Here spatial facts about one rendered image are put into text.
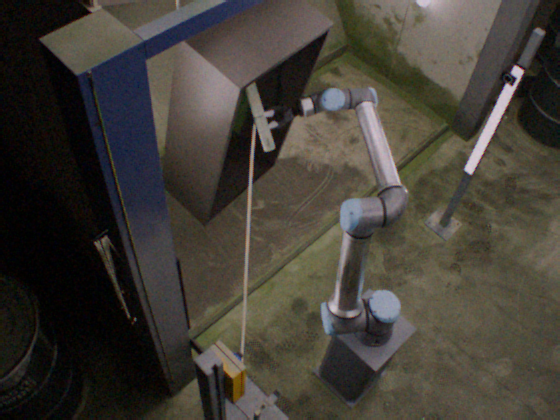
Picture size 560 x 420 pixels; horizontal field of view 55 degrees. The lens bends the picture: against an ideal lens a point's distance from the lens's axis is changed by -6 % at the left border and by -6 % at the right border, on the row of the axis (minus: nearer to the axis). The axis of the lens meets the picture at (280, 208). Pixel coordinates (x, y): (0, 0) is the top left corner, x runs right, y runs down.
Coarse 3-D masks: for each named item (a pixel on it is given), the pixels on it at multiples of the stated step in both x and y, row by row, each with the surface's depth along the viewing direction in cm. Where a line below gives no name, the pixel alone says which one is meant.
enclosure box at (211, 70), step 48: (288, 0) 240; (192, 48) 215; (240, 48) 220; (288, 48) 226; (192, 96) 237; (240, 96) 216; (288, 96) 292; (192, 144) 263; (240, 144) 344; (192, 192) 297; (240, 192) 329
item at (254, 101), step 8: (248, 88) 236; (256, 88) 237; (248, 96) 237; (256, 96) 237; (256, 104) 238; (256, 112) 238; (256, 120) 239; (264, 120) 239; (256, 128) 246; (264, 128) 240; (264, 136) 241; (264, 144) 241; (272, 144) 242
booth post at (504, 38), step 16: (512, 0) 333; (528, 0) 324; (496, 16) 348; (512, 16) 339; (528, 16) 339; (496, 32) 355; (512, 32) 346; (496, 48) 362; (512, 48) 358; (480, 64) 379; (496, 64) 369; (480, 80) 387; (496, 80) 378; (464, 96) 406; (480, 96) 395; (464, 112) 415; (480, 112) 403; (464, 128) 424
